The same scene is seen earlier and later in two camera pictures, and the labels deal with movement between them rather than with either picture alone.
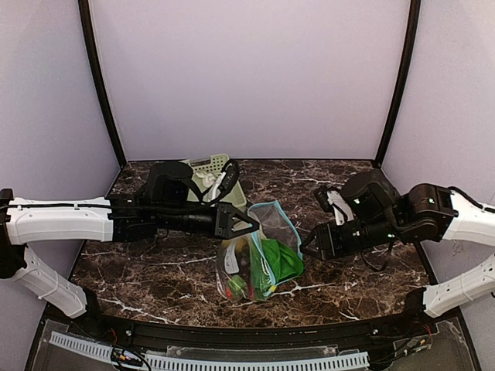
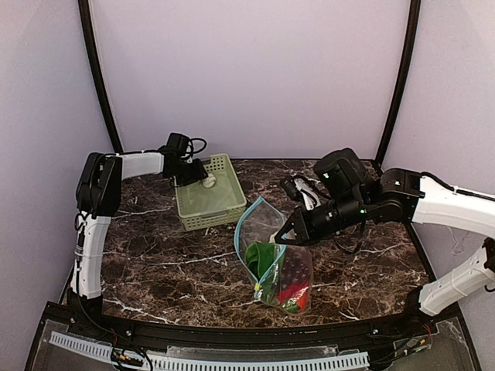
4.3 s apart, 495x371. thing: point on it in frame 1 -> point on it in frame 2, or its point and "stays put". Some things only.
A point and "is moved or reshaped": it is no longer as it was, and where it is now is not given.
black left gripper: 221,220 -> 193,171
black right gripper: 325,240 -> 305,226
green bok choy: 284,263 -> 266,260
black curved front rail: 285,338 stays put
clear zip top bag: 250,266 is moved or reshaped
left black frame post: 87,26 stays put
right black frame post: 414,9 stays put
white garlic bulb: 208,178 stays put
